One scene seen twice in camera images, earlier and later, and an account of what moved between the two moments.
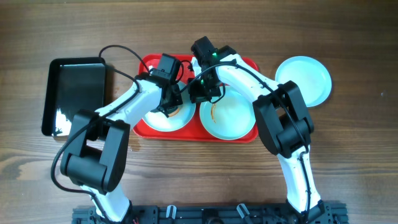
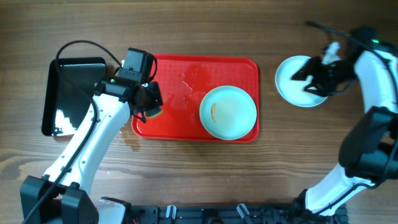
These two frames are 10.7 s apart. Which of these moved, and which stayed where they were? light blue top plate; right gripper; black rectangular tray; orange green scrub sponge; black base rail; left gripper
Moved: orange green scrub sponge; left gripper; light blue top plate; right gripper
Stayed: black rectangular tray; black base rail
